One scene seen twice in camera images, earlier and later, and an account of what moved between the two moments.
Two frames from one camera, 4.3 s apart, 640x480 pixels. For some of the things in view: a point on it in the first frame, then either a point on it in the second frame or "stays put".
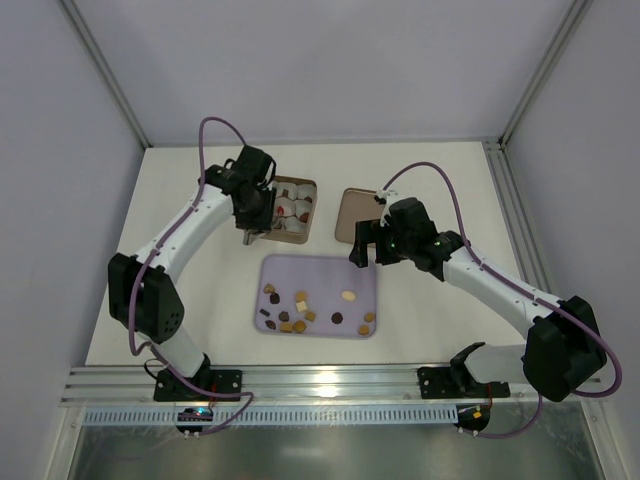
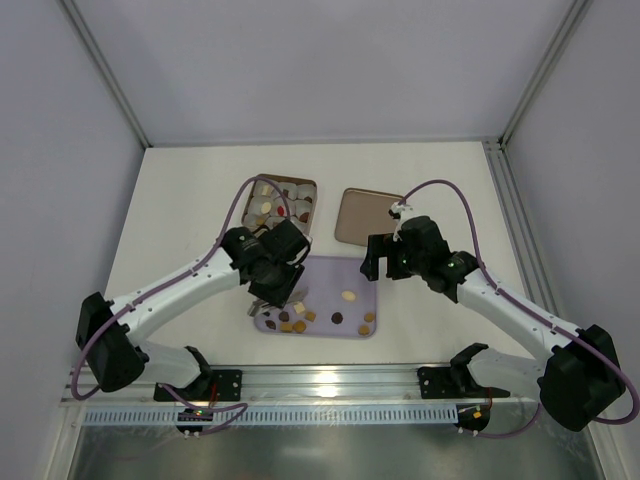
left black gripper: (255, 222) → (279, 288)
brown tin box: (295, 201) stays put
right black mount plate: (436, 383) stays put
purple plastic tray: (316, 295) stays put
